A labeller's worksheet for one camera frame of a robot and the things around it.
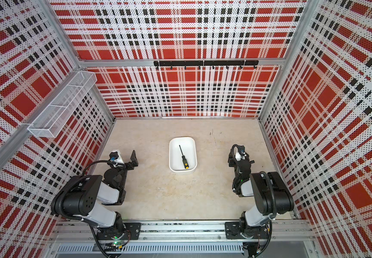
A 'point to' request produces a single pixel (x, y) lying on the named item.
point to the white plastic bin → (188, 145)
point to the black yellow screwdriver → (185, 162)
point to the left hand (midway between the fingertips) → (128, 151)
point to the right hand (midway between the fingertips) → (238, 149)
